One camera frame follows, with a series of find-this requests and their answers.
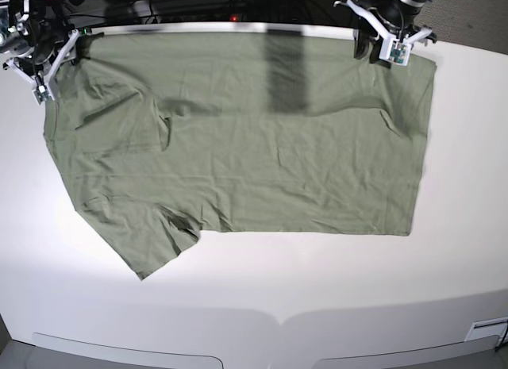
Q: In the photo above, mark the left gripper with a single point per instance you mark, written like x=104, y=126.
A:
x=398, y=16

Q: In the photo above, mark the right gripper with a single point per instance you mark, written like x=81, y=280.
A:
x=45, y=38

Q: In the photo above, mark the green T-shirt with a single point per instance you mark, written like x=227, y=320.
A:
x=159, y=137

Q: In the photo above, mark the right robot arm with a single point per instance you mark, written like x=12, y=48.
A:
x=14, y=11

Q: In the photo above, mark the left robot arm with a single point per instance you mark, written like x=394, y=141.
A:
x=386, y=31

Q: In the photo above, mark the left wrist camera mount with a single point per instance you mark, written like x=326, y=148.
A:
x=387, y=47

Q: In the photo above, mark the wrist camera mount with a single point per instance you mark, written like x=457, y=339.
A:
x=42, y=84
x=387, y=47

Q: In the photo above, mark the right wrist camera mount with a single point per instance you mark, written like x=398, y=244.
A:
x=42, y=84

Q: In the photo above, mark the black aluminium frame rail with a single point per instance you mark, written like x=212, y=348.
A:
x=306, y=12

